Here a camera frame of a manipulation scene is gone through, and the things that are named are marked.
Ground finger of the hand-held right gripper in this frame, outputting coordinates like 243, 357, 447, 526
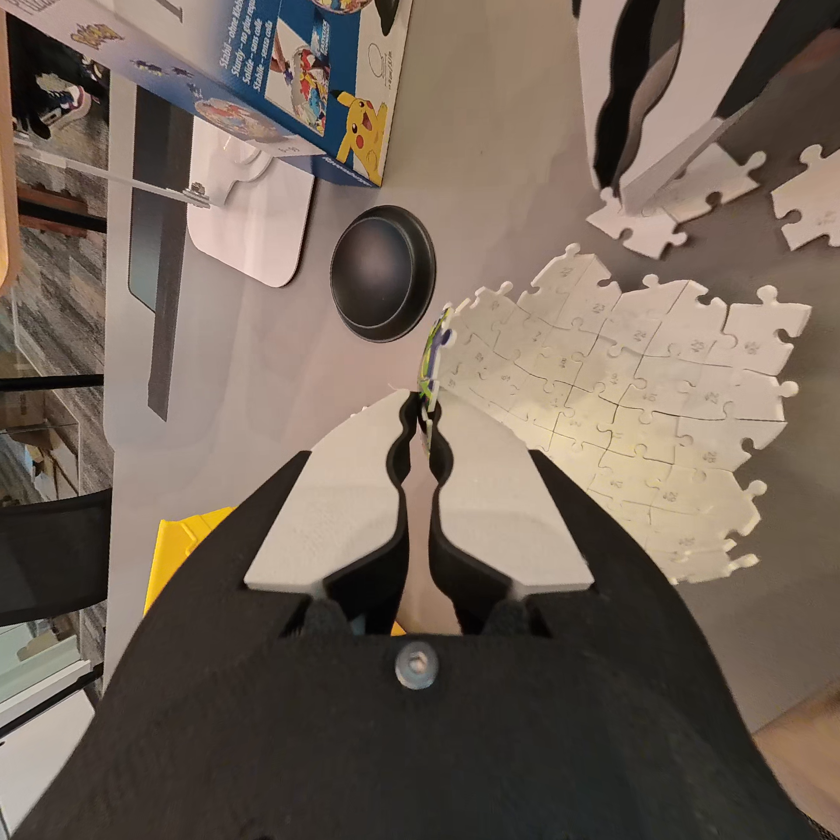
616, 0, 783, 215
575, 0, 652, 193

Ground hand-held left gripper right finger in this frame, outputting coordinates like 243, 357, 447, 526
428, 400, 596, 634

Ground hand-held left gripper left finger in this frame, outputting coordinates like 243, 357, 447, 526
243, 390, 414, 634

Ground partly built puzzle ball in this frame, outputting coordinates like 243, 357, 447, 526
415, 244, 813, 585

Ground black round ball stand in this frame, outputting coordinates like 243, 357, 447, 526
330, 205, 437, 343

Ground blue puzzle box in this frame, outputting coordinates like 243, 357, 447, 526
10, 0, 414, 189

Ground yellow plastic bin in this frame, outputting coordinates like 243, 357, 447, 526
143, 505, 409, 637

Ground black mesh office chair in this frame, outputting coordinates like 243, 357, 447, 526
0, 487, 114, 630

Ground white rounded board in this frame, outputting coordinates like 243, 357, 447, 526
185, 117, 317, 288

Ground person's tan trousers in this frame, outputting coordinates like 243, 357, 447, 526
751, 694, 840, 829

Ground colourful sneaker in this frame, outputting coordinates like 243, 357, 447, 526
20, 62, 106, 140

